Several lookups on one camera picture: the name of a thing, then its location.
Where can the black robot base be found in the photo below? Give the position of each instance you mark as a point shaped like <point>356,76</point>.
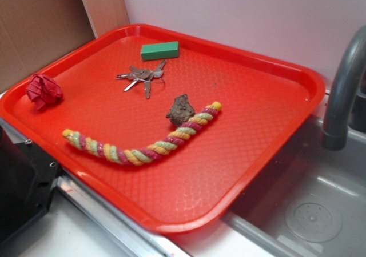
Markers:
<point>28,178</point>

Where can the crumpled red paper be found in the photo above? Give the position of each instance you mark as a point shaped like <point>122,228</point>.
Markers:
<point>43,90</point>

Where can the brown rock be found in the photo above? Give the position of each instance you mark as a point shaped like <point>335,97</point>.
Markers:
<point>180,111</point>

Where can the red plastic tray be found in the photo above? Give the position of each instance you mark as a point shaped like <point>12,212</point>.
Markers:
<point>168,179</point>

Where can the bunch of silver keys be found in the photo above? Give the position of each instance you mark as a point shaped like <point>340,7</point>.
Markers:
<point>145,76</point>

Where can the green rectangular block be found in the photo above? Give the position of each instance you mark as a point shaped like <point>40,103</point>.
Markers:
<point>160,51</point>

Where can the grey toy faucet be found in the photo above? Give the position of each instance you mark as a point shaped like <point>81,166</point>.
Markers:
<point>346,101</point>

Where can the grey plastic sink basin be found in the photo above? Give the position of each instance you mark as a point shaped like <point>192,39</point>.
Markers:
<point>307,201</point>

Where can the brown cardboard panel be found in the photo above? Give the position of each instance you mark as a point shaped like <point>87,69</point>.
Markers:
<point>35,33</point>

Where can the silver metal rail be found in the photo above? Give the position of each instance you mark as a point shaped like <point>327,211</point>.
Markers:
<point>75,220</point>

